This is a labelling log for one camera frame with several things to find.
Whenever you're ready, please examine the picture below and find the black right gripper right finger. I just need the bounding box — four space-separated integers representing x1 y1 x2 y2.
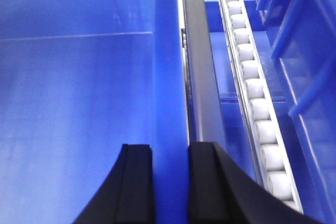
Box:
188 142 317 223

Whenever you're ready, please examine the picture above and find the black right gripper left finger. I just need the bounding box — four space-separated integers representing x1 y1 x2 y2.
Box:
74 144 155 223

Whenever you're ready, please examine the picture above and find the large blue bin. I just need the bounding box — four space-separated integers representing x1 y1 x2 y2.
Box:
1 0 188 223
255 0 335 223

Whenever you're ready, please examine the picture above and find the white roller track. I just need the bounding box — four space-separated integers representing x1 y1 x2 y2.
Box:
219 0 303 213

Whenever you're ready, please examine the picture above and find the steel divider rail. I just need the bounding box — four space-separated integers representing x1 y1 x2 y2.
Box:
183 0 227 150

